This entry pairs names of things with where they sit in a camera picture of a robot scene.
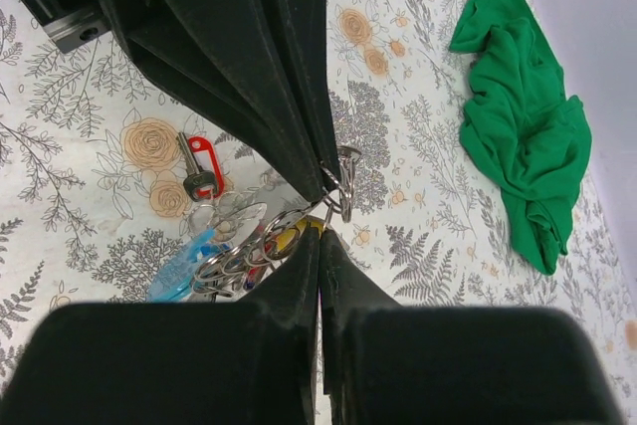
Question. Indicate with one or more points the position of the silver key on red tag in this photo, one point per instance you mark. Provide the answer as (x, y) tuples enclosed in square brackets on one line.
[(199, 184)]

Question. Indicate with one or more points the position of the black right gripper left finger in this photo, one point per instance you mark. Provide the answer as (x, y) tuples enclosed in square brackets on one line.
[(247, 362)]

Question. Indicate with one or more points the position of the red key tag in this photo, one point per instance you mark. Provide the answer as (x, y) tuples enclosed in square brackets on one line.
[(205, 155)]

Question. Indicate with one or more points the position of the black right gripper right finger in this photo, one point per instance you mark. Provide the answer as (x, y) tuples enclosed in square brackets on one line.
[(385, 363)]

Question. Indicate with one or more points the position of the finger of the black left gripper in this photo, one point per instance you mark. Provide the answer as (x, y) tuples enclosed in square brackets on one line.
[(298, 28), (218, 57)]

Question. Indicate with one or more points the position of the metal key organizer blue handle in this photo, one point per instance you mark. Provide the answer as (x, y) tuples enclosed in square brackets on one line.
[(226, 257)]

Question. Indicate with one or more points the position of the key with yellow tag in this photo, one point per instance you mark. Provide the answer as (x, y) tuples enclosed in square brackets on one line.
[(283, 244)]

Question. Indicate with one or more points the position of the green crumpled cloth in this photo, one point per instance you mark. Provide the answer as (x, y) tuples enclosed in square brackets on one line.
[(520, 127)]

